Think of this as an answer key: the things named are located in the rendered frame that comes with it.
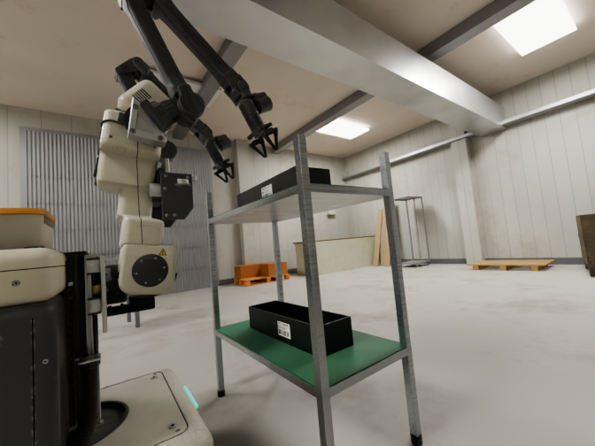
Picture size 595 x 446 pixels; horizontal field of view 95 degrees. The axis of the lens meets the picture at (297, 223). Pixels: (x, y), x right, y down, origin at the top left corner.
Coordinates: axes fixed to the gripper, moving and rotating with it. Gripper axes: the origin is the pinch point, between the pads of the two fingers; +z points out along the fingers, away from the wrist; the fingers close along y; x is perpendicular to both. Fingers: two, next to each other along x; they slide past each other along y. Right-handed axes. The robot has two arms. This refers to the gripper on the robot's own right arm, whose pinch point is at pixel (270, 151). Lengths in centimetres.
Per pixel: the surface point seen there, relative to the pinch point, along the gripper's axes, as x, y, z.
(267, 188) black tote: -0.9, 15.5, 12.1
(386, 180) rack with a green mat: -26.4, -23.3, 30.6
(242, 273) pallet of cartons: -126, 472, 160
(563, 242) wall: -500, 42, 341
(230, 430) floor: 62, 34, 95
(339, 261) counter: -333, 414, 265
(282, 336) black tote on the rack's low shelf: 27, 17, 71
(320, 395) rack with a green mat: 40, -23, 69
